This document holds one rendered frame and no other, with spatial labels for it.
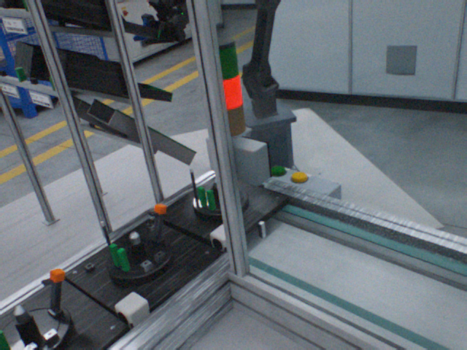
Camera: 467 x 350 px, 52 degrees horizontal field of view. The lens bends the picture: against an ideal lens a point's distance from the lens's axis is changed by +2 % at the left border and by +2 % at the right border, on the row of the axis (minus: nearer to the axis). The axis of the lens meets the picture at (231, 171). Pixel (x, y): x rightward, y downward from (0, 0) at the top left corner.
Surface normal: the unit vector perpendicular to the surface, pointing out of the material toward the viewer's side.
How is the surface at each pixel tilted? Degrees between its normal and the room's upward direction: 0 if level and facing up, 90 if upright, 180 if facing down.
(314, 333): 90
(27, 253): 0
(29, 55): 65
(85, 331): 0
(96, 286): 0
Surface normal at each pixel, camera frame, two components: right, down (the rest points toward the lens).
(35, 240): -0.13, -0.87
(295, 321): -0.66, 0.44
